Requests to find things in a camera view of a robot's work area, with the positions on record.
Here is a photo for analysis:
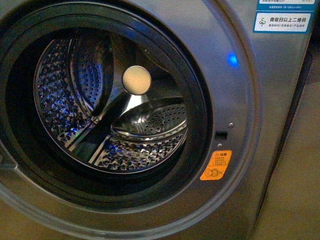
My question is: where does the black door latch slot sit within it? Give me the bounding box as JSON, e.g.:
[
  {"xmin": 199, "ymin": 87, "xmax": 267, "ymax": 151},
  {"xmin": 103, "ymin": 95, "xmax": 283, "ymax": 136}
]
[{"xmin": 214, "ymin": 131, "xmax": 228, "ymax": 141}]

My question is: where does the grey front-load washing machine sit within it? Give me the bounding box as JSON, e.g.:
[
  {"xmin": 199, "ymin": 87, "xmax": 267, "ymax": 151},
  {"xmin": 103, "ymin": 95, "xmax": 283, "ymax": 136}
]
[{"xmin": 0, "ymin": 0, "xmax": 320, "ymax": 240}]

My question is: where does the blue white label sticker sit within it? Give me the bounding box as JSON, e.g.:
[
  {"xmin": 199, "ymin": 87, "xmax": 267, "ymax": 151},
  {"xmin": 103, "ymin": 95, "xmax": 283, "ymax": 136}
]
[{"xmin": 253, "ymin": 0, "xmax": 318, "ymax": 34}]

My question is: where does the stainless steel perforated drum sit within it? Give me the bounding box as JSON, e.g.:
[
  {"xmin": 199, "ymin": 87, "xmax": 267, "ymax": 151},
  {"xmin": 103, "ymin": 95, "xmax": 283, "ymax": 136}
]
[{"xmin": 33, "ymin": 28, "xmax": 188, "ymax": 175}]

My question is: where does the upper latch screw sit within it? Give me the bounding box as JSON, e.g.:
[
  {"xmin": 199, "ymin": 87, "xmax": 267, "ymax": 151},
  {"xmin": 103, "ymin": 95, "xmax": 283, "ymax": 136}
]
[{"xmin": 228, "ymin": 122, "xmax": 235, "ymax": 129}]

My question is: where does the orange warning sticker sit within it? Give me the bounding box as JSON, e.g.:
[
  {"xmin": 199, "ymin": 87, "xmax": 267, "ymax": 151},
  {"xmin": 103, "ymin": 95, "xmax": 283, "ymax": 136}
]
[{"xmin": 200, "ymin": 150, "xmax": 232, "ymax": 181}]

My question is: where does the cream round drum hub cap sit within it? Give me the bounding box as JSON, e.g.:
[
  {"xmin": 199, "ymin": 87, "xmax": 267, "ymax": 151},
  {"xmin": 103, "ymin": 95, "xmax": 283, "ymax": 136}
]
[{"xmin": 122, "ymin": 65, "xmax": 152, "ymax": 96}]

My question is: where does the dark rubber door gasket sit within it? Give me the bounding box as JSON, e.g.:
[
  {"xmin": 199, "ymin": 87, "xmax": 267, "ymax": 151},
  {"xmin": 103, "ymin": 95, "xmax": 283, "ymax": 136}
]
[{"xmin": 0, "ymin": 0, "xmax": 212, "ymax": 212}]

